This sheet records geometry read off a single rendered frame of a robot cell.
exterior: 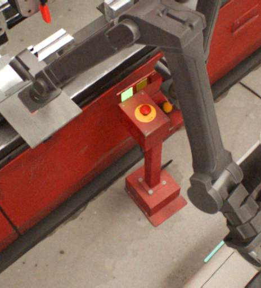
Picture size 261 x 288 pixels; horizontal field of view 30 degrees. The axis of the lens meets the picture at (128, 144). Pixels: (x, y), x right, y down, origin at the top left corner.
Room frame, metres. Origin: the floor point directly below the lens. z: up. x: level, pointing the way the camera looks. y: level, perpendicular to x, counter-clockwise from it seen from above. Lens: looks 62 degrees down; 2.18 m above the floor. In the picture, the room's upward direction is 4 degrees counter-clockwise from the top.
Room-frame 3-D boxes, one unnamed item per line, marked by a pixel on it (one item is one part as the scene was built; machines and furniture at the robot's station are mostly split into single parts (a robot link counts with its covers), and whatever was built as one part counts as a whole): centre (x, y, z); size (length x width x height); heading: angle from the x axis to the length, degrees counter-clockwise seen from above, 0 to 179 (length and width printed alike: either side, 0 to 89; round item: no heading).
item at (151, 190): (0.90, -0.10, 0.13); 0.10 x 0.10 x 0.01; 33
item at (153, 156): (0.90, -0.10, 0.39); 0.05 x 0.05 x 0.54; 33
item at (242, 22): (1.42, -0.54, 0.59); 0.15 x 0.02 x 0.07; 128
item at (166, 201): (0.87, -0.11, 0.06); 0.25 x 0.20 x 0.12; 33
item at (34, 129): (0.80, 0.28, 1.00); 0.26 x 0.18 x 0.01; 38
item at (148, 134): (0.90, -0.10, 0.75); 0.20 x 0.16 x 0.18; 123
